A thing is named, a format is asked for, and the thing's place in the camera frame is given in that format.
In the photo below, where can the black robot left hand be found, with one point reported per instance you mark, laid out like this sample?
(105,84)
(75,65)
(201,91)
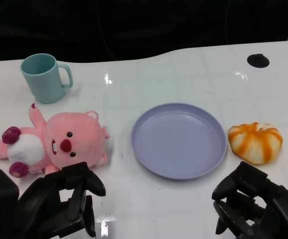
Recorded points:
(41,199)

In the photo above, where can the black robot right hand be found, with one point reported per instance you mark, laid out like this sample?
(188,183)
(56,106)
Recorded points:
(280,209)

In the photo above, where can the pink plush doll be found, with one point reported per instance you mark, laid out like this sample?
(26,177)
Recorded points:
(76,134)

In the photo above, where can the purple plastic plate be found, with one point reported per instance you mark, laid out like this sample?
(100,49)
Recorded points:
(178,142)

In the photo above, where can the orange striped bun toy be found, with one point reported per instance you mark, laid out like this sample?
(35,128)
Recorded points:
(253,144)

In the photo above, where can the teal plastic cup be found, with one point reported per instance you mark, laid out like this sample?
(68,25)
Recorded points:
(44,84)

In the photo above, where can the black table grommet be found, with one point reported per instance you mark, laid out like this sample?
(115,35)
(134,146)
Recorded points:
(257,61)

